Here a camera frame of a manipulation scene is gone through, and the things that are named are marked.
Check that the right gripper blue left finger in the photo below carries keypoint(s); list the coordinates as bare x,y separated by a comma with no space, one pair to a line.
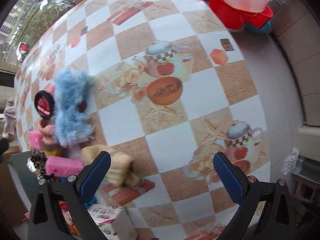
92,175

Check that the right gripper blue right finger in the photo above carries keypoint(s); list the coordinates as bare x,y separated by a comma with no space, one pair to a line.
232,177

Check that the pink foam sponge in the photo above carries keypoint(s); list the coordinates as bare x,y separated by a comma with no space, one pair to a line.
63,167
35,139

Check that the beige knit sock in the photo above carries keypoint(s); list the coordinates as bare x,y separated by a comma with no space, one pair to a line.
121,172

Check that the leopard print scrunchie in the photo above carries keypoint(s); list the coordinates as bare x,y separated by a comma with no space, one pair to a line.
39,159

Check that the pink brown yellow striped sock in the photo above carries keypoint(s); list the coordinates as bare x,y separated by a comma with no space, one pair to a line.
50,144

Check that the fluffy light blue sock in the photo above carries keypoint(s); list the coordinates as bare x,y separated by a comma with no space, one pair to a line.
72,88

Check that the tissue pack with mushroom print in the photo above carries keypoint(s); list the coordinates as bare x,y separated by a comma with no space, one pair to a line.
113,221

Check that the crumpled white tissue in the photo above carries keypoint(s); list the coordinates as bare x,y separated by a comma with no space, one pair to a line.
291,162

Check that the checkered printed tablecloth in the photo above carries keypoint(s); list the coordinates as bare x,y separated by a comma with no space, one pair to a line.
170,87

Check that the pink towel on rack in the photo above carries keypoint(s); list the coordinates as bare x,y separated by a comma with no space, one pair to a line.
10,117

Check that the red plastic bucket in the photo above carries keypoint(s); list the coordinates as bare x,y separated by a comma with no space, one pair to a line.
237,20

